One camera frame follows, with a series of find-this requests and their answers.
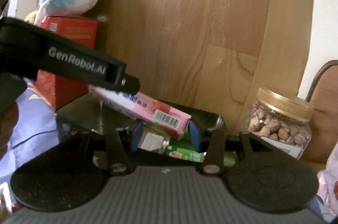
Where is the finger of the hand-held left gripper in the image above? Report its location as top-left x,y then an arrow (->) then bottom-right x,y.
116,75 -> 141,95

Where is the pink snack box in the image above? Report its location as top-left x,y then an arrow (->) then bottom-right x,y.
88,85 -> 192,140

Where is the yellow duck plush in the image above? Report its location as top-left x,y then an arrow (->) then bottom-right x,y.
25,11 -> 38,24

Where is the pink twisted-snack bag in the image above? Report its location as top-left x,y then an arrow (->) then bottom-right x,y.
316,142 -> 338,215

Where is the wooden headboard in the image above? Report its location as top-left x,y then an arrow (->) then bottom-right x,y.
59,0 -> 314,136

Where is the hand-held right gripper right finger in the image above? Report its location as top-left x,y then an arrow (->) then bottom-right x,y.
189,121 -> 281,176

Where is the black rectangular box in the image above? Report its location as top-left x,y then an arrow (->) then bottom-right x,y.
55,94 -> 239,169

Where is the red gift box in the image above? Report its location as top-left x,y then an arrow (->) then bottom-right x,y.
34,16 -> 100,110

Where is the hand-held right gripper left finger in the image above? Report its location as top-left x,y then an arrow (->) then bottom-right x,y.
57,121 -> 145,176

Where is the clear nut jar gold lid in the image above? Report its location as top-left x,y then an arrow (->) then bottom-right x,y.
248,87 -> 315,160

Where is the dark green cracker packet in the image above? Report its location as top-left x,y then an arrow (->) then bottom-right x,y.
164,130 -> 237,168

